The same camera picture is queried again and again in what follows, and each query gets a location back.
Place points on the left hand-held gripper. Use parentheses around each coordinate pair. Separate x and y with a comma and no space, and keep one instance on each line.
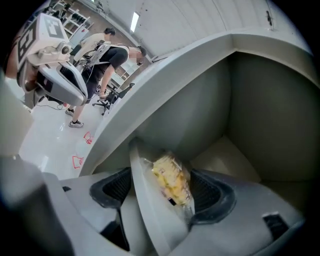
(47,30)

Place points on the person's left forearm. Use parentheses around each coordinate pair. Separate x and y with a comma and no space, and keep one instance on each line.
(11,63)

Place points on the grey metal locker cabinet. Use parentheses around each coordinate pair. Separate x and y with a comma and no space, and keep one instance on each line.
(250,100)

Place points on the white shelving rack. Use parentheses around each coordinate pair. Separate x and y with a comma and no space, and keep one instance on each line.
(75,17)

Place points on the yellow snack packet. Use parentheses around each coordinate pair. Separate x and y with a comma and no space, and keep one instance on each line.
(172,182)

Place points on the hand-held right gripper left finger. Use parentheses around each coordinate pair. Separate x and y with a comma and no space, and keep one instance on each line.
(82,200)

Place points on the black office chair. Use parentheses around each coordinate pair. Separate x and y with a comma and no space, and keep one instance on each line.
(112,98)

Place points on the black locker keys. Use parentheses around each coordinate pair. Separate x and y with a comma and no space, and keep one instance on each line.
(269,20)

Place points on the ceiling light panel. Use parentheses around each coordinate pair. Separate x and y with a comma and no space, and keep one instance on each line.
(135,21)

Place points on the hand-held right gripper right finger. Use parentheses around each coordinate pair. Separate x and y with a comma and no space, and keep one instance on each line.
(245,220)

